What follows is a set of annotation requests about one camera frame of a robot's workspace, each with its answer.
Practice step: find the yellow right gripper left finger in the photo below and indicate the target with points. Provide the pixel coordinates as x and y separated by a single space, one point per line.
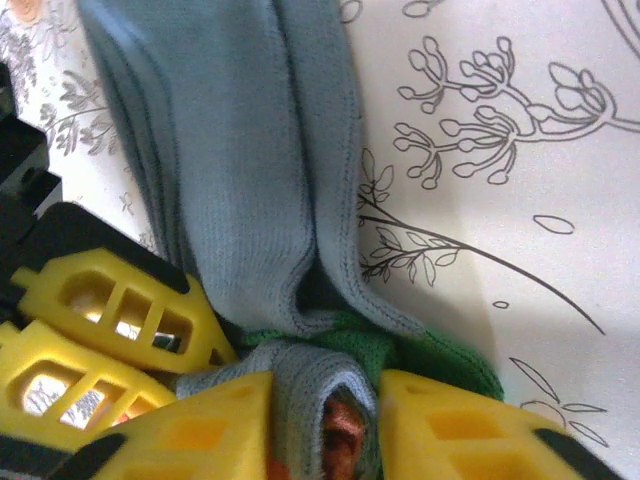
200 430

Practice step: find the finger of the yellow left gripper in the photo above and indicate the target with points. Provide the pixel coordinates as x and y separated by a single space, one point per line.
15 360
55 295

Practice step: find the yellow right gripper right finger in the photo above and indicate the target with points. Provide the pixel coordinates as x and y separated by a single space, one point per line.
450 440

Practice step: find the light blue sock green toe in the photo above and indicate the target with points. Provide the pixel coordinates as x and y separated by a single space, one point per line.
240 150
300 380

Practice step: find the floral printed tablecloth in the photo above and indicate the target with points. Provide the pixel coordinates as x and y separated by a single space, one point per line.
500 250

